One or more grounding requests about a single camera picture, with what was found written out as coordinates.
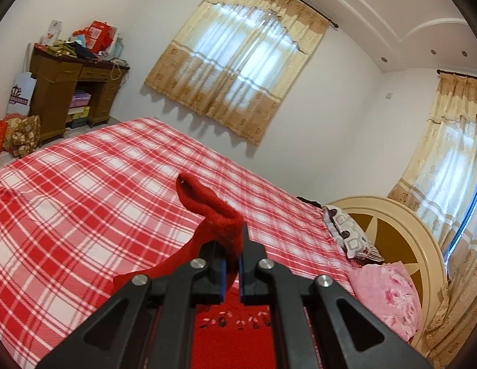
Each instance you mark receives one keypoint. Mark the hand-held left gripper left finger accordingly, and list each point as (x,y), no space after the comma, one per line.
(222,276)

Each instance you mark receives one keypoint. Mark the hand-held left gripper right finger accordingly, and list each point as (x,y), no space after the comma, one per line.
(243,276)

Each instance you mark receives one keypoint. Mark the red fleece garment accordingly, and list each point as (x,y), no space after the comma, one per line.
(219,215)

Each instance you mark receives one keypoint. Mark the pile of clothes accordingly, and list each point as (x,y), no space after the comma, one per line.
(65,49)

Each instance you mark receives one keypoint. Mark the brown and white patterned pillow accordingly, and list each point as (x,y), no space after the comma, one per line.
(350,234)

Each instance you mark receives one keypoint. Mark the pink floral pillow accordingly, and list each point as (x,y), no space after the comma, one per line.
(388,296)

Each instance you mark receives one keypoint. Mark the bed with red plaid sheet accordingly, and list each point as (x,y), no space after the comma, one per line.
(88,200)

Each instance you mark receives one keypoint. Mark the cream and brown headboard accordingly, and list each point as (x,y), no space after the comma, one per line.
(407,246)

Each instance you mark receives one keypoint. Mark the beige patterned window curtain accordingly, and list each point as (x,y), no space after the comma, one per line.
(438,184)
(230,65)

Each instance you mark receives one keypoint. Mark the stack of boxes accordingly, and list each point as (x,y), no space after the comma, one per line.
(79,109)

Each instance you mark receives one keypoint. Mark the floral cushions on floor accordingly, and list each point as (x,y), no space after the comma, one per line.
(23,136)

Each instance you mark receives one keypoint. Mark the brown wooden desk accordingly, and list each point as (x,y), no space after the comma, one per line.
(54,84)

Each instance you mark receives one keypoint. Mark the white paper bag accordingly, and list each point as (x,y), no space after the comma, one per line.
(21,94)

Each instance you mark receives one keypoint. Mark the white box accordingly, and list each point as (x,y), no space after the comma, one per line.
(52,32)

